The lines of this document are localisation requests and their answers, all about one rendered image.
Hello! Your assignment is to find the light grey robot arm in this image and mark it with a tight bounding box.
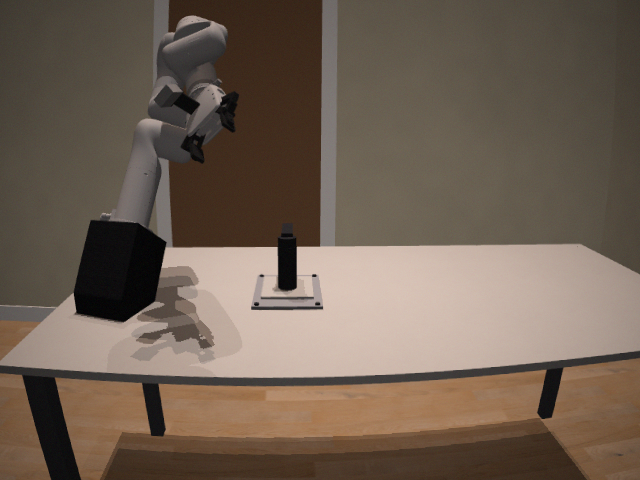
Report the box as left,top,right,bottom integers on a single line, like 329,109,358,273
100,16,228,232

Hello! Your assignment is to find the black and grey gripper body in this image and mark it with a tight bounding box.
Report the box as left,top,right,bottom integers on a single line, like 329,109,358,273
186,85,226,145

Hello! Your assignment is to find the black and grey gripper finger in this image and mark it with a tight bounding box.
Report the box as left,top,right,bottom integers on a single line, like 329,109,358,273
181,131,205,164
216,91,239,133

